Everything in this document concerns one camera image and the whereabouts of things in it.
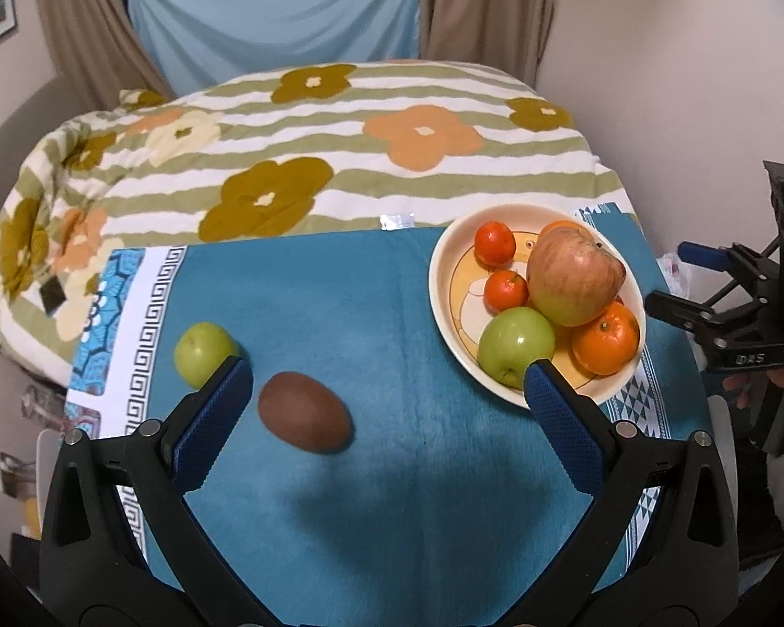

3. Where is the large orange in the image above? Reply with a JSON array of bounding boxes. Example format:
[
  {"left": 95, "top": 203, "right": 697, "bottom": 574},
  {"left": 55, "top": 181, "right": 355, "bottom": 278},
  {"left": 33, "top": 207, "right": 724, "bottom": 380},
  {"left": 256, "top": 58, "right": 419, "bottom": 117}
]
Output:
[{"left": 571, "top": 300, "right": 641, "bottom": 377}]

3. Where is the large yellow-red apple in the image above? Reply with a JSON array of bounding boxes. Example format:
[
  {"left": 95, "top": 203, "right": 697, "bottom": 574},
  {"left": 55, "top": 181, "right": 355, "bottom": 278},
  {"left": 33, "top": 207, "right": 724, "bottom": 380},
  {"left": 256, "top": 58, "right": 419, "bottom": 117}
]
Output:
[{"left": 527, "top": 229, "right": 626, "bottom": 327}]

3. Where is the green apple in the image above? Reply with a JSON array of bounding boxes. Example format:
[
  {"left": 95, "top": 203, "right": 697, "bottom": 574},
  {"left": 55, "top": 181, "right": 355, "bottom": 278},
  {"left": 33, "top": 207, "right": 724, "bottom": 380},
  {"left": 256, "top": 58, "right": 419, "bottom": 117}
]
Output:
[
  {"left": 172, "top": 321, "right": 240, "bottom": 389},
  {"left": 477, "top": 307, "right": 557, "bottom": 389}
]

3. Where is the small mandarin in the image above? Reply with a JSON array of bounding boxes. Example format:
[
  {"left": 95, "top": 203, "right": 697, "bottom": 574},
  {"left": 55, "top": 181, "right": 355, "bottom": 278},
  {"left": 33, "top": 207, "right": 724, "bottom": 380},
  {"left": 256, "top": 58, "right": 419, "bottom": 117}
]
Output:
[
  {"left": 484, "top": 269, "right": 529, "bottom": 314},
  {"left": 474, "top": 221, "right": 517, "bottom": 268}
]

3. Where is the medium orange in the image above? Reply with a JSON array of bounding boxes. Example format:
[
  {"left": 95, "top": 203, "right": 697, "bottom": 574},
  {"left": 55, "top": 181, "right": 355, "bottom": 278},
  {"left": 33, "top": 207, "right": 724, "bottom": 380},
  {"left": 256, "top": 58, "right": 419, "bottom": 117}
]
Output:
[{"left": 538, "top": 219, "right": 586, "bottom": 239}]

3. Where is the right hand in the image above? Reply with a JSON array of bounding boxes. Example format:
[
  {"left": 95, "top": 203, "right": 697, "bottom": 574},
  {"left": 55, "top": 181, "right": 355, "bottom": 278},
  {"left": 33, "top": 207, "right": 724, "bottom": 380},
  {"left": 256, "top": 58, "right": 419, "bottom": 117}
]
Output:
[{"left": 721, "top": 364, "right": 784, "bottom": 419}]

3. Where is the brown kiwi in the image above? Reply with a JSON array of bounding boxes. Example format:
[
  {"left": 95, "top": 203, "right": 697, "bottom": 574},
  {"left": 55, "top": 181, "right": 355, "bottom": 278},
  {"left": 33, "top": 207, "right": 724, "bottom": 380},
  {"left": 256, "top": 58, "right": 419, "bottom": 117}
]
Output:
[{"left": 257, "top": 371, "right": 354, "bottom": 455}]

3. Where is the teal blue cloth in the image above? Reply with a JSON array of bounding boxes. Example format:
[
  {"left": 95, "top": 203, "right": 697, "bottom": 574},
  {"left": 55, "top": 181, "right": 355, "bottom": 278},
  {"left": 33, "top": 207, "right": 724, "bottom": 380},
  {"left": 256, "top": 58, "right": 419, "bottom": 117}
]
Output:
[{"left": 145, "top": 204, "right": 714, "bottom": 627}]

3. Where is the white patterned tray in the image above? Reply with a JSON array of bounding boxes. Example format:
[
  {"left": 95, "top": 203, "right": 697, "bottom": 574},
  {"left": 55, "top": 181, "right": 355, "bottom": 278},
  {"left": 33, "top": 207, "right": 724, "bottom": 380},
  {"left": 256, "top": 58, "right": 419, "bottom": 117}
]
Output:
[{"left": 65, "top": 246, "right": 187, "bottom": 440}]

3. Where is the cream bowl with cartoon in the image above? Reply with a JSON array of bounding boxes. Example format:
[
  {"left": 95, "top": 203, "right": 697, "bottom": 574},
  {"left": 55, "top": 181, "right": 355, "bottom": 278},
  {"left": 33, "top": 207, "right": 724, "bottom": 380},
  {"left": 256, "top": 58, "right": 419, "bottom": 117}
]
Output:
[{"left": 429, "top": 202, "right": 647, "bottom": 411}]

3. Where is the small black square object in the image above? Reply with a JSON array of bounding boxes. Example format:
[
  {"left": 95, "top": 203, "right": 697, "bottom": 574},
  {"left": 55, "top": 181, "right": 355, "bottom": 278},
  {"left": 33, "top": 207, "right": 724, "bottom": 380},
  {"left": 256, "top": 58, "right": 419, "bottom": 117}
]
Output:
[{"left": 39, "top": 276, "right": 66, "bottom": 316}]

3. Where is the beige curtain right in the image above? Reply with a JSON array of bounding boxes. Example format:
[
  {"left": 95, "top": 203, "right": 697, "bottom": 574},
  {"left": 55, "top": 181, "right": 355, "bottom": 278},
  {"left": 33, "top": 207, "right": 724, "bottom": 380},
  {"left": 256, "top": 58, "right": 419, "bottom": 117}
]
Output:
[{"left": 419, "top": 0, "right": 554, "bottom": 85}]

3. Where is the beige curtain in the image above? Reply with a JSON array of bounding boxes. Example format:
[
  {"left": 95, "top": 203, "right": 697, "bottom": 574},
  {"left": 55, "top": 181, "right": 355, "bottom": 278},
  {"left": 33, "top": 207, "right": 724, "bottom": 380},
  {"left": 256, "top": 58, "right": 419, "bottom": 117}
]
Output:
[
  {"left": 419, "top": 0, "right": 554, "bottom": 85},
  {"left": 36, "top": 0, "right": 174, "bottom": 112}
]

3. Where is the floral striped blanket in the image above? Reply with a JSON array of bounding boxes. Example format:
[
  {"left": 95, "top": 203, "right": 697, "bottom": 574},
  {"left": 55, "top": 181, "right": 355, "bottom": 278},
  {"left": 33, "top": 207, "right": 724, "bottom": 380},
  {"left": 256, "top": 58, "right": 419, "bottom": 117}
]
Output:
[{"left": 0, "top": 60, "right": 631, "bottom": 385}]

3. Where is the grey upholstered headboard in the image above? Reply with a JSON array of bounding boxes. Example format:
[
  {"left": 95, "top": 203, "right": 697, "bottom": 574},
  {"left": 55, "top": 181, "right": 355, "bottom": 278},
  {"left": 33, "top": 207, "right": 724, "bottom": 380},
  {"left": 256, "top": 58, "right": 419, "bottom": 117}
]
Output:
[{"left": 0, "top": 74, "right": 80, "bottom": 211}]

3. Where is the beige curtain left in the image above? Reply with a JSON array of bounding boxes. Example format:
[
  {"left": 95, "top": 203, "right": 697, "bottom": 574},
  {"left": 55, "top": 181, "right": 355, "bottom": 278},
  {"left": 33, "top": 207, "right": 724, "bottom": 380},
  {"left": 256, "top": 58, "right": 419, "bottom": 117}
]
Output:
[{"left": 36, "top": 0, "right": 174, "bottom": 112}]

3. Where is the light blue hanging sheet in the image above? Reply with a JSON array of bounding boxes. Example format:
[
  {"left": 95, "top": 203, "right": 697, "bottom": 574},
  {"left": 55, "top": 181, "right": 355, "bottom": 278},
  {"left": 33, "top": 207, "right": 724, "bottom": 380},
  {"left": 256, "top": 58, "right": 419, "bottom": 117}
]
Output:
[{"left": 129, "top": 0, "right": 420, "bottom": 95}]

